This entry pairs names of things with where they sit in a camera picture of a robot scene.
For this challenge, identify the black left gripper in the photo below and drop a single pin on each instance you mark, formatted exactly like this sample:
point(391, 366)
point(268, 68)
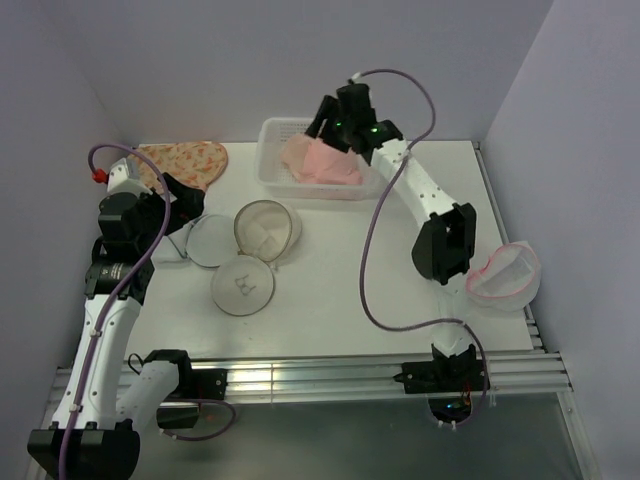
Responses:
point(187, 203)

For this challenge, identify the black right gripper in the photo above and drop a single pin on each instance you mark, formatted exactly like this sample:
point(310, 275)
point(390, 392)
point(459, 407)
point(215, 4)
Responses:
point(325, 112)

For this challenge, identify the pink bra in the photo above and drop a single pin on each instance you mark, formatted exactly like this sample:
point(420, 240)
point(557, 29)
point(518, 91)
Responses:
point(325, 165)

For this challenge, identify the tan-trimmed white laundry bag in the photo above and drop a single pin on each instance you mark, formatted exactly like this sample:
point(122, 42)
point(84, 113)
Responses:
point(265, 232)

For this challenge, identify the beige bra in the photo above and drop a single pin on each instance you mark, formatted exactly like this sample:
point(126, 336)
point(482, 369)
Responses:
point(293, 154)

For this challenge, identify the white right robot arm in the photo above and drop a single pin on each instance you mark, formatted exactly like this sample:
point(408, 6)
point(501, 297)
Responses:
point(445, 243)

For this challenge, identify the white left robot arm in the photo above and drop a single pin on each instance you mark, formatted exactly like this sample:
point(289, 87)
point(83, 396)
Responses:
point(95, 432)

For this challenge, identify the grey-trimmed white laundry bag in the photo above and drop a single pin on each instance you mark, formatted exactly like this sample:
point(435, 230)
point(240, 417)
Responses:
point(207, 242)

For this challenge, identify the floral orange laundry bag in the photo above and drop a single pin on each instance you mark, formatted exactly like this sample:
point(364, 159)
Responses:
point(196, 164)

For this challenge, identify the white plastic laundry basket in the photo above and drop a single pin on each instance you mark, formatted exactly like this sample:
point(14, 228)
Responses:
point(273, 175)

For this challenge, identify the pink-trimmed white laundry bag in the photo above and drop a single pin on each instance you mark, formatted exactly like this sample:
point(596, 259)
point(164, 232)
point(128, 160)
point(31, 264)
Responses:
point(509, 281)

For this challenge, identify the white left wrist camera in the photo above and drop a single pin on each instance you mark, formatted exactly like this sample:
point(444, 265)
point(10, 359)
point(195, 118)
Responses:
point(123, 177)

